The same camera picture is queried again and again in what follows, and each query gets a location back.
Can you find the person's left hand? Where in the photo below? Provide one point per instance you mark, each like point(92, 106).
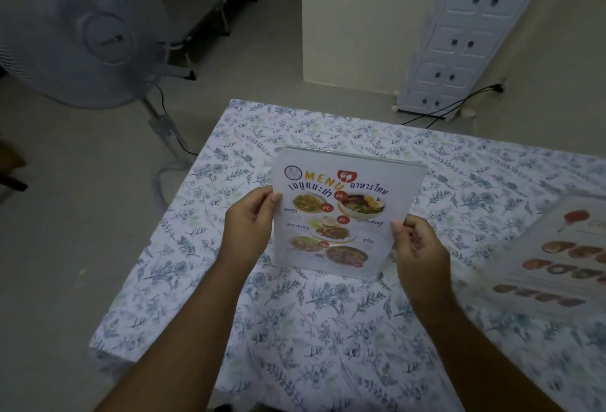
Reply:
point(246, 227)

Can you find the person's right hand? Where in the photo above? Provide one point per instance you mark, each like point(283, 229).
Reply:
point(423, 255)

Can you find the person's right thumb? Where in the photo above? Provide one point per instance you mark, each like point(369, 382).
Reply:
point(402, 232)

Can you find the person's left thumb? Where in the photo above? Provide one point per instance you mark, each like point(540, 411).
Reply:
point(272, 203)

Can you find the acrylic menu stand with food pictures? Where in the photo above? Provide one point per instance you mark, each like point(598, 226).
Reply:
point(338, 210)

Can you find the person's left forearm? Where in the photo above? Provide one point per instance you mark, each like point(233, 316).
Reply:
point(175, 331)

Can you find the person's right forearm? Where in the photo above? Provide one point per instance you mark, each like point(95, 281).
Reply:
point(478, 355)

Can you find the white floral tablecloth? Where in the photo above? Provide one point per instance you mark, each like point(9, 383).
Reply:
point(331, 331)

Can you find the laminated menu sheet with food pictures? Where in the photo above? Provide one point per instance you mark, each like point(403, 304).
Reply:
point(549, 260)

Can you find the white panelled door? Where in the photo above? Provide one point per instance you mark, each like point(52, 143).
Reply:
point(468, 28)

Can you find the white standing fan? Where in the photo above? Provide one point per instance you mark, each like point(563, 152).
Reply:
point(85, 28)

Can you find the dark metal bed frame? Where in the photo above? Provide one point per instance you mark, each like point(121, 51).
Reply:
point(213, 4)

